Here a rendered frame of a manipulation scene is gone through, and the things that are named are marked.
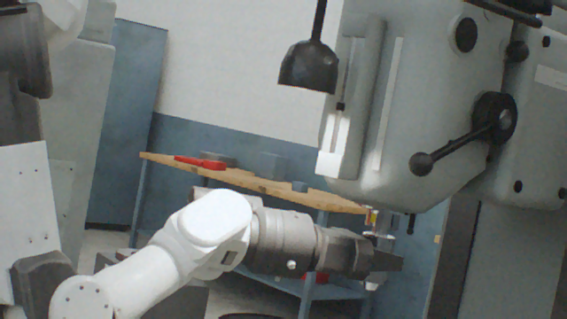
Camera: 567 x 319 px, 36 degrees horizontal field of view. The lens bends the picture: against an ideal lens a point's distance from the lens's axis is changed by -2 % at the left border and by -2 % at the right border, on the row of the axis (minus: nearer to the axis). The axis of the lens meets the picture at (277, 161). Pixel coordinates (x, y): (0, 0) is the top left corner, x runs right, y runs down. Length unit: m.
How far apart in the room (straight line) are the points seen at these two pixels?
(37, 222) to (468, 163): 0.57
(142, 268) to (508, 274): 0.72
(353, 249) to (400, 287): 5.34
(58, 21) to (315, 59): 0.30
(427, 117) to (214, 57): 7.18
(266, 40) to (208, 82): 0.81
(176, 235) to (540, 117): 0.54
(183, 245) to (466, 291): 0.67
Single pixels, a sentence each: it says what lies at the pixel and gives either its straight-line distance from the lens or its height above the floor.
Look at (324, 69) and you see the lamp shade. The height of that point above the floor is 1.47.
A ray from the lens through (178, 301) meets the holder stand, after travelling 1.51.
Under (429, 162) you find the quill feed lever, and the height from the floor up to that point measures 1.38.
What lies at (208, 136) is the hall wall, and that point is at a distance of 8.14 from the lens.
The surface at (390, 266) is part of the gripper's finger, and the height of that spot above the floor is 1.23.
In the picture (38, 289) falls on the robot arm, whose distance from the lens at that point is 0.94.
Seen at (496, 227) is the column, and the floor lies 1.29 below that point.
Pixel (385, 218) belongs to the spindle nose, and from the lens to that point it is 1.21.
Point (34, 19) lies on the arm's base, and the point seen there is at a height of 1.46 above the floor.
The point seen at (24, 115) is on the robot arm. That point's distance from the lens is 0.94.
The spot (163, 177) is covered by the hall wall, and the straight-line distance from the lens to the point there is 8.62.
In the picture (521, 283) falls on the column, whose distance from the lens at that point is 1.54.
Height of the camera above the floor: 1.41
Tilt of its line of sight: 3 degrees down
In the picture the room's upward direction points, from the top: 11 degrees clockwise
